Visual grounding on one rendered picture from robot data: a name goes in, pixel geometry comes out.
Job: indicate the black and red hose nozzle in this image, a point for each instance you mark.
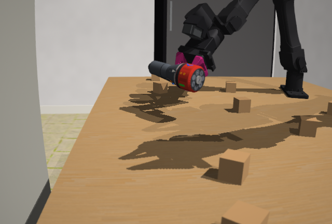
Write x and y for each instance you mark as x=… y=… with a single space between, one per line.
x=186 y=76

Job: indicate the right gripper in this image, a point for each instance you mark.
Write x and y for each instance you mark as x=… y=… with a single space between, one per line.
x=195 y=56

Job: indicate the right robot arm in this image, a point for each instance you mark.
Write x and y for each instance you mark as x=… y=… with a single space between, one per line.
x=207 y=31

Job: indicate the tan cube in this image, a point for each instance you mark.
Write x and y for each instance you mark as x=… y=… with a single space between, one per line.
x=155 y=78
x=233 y=166
x=241 y=104
x=329 y=109
x=244 y=213
x=231 y=86
x=307 y=126
x=160 y=87

